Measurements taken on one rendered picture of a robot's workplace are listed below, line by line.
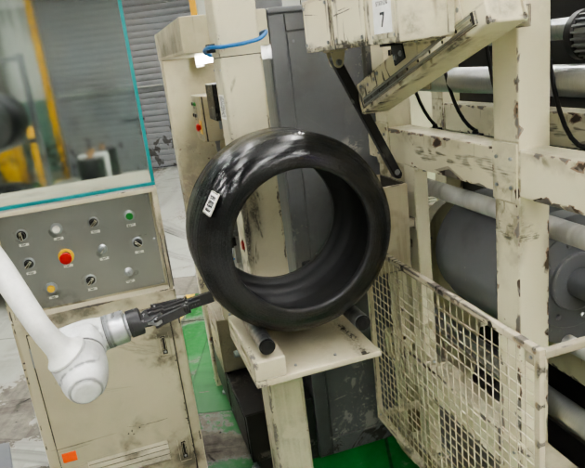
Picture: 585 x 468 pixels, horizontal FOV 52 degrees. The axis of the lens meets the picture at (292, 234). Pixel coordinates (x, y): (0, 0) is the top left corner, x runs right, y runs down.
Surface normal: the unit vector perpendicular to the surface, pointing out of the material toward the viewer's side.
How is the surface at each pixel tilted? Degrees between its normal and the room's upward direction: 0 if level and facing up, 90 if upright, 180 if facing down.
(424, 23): 90
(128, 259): 90
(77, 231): 90
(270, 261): 90
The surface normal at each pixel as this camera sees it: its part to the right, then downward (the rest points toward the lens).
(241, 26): 0.30, 0.24
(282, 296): 0.11, -0.65
